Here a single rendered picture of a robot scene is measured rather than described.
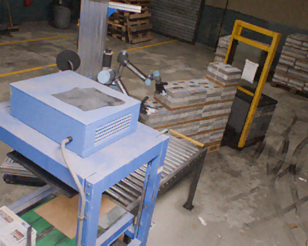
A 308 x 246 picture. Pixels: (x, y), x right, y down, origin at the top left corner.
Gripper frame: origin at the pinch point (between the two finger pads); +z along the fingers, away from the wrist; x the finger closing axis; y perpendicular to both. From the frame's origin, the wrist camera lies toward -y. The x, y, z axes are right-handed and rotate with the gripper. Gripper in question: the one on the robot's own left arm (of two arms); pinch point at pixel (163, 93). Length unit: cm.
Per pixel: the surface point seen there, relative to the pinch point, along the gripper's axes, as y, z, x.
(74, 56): 99, -147, 81
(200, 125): -31, 70, 17
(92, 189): 144, -140, 187
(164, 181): 87, -27, 126
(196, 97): -34.3, 21.5, 17.4
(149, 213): 121, -64, 166
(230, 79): -93, 31, 17
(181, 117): -4.5, 34.2, 18.0
